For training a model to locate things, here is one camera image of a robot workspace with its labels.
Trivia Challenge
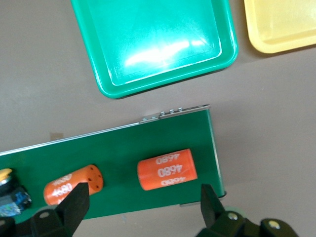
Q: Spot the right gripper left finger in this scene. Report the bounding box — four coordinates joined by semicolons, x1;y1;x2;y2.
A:
0;182;90;237

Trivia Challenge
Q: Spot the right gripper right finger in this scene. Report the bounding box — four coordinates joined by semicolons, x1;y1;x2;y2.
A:
197;184;301;237

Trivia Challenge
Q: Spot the orange 4680 cylinder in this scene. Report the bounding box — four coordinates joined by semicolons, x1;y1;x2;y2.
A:
43;164;104;206
136;148;198;191

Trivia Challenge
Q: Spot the yellow push button switch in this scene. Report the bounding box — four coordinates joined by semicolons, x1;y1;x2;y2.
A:
0;167;33;217

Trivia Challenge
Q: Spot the green belt conveyor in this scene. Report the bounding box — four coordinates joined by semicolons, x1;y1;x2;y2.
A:
0;104;227;220

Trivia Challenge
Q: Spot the green plastic tray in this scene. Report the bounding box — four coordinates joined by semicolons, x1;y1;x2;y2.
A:
70;0;239;100

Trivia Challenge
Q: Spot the yellow plastic tray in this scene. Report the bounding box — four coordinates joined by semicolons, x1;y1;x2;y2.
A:
243;0;316;54

